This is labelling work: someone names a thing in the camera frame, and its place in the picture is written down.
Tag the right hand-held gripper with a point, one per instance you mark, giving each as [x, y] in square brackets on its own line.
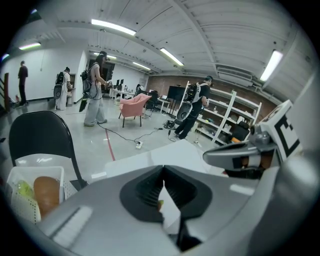
[280, 132]

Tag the black desk chair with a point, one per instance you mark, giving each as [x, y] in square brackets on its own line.
[152, 100]

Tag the green drink bottle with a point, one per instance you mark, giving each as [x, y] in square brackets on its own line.
[25, 188]

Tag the black monitor screen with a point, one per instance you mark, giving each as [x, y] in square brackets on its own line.
[176, 93]

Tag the pink armchair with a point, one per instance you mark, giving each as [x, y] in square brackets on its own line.
[133, 107]

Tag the ceiling tube light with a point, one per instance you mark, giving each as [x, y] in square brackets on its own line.
[271, 65]
[113, 27]
[141, 65]
[105, 55]
[171, 56]
[30, 46]

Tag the brown wooden bowl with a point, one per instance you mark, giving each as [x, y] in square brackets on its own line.
[47, 192]

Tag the grey cubby cabinet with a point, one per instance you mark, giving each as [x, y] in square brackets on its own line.
[71, 87]

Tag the white power strip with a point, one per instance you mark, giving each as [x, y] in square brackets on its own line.
[139, 145]

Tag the white marble-pattern table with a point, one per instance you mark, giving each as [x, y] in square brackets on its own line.
[162, 155]

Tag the white perforated plastic basket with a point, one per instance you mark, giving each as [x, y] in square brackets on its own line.
[25, 172]

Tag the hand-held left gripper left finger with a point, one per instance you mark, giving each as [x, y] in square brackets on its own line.
[100, 220]

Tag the white metal shelf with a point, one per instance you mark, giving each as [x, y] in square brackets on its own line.
[232, 112]

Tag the long white desk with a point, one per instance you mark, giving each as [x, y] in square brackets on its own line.
[122, 93]

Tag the staircase with railing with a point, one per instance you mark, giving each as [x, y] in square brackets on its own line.
[5, 92]

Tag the black folding chair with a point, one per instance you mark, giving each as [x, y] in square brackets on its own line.
[40, 132]

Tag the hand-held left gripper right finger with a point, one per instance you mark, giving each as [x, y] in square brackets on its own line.
[225, 212]

